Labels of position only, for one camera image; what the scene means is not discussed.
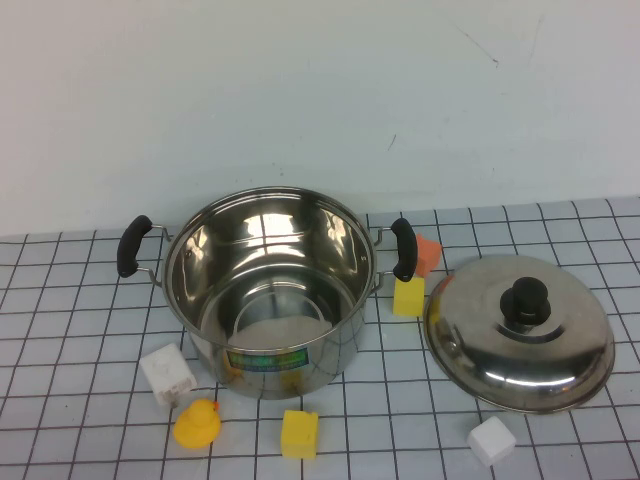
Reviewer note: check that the stainless steel lid black knob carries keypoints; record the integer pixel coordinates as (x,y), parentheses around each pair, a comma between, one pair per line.
(550,360)

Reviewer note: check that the yellow foam cube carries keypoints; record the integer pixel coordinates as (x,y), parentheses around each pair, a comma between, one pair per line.
(299,435)
(407,297)

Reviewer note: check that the orange foam cube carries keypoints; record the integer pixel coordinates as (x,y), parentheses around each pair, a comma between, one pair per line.
(430,255)

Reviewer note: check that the white power adapter plug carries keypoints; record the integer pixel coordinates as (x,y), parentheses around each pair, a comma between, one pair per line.
(165,372)

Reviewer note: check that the yellow rubber duck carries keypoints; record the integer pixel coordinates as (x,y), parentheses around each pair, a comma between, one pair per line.
(196,425)

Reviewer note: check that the white foam cube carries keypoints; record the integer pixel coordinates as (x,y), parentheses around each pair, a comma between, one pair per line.
(492,440)

